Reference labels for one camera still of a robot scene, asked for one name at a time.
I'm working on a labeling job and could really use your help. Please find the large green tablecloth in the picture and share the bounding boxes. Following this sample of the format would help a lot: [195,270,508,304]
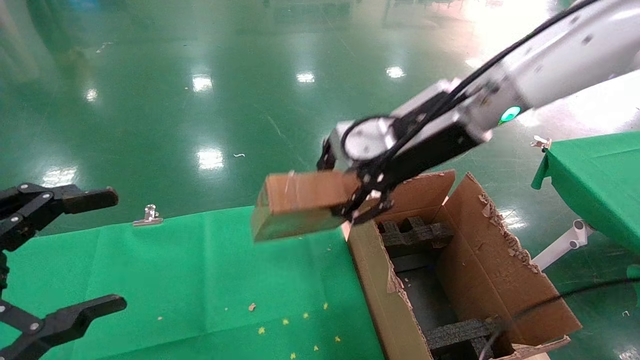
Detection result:
[0,205,386,360]

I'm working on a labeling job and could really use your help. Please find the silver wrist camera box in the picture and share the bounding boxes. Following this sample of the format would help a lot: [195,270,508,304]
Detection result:
[331,79,463,162]

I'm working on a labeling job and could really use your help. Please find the large open brown carton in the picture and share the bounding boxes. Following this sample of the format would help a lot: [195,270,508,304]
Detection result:
[345,169,584,360]

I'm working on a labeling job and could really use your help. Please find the black foam insert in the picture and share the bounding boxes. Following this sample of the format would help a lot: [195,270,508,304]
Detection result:
[377,216,455,249]
[425,317,507,360]

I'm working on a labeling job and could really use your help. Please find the small brown cardboard box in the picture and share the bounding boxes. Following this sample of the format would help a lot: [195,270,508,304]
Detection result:
[250,170,364,244]

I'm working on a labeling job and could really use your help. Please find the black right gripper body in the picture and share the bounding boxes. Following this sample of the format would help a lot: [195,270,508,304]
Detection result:
[357,118,493,192]

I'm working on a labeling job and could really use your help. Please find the green cloth on side table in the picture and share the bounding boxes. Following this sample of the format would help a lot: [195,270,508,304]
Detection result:
[531,131,640,257]

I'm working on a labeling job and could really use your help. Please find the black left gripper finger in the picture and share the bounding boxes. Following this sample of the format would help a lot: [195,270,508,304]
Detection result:
[0,294,127,360]
[0,183,119,252]

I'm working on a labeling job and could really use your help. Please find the white table leg tube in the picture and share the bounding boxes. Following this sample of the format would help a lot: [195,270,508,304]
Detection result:
[531,219,596,272]

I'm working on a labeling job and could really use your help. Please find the thin black hanging cable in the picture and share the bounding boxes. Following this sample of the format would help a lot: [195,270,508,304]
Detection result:
[477,277,640,360]

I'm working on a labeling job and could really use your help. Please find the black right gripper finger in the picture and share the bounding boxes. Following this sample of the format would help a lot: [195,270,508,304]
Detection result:
[331,170,396,225]
[317,139,337,172]

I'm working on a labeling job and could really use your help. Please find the black camera cable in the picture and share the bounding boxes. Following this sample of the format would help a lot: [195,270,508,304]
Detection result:
[340,0,601,162]

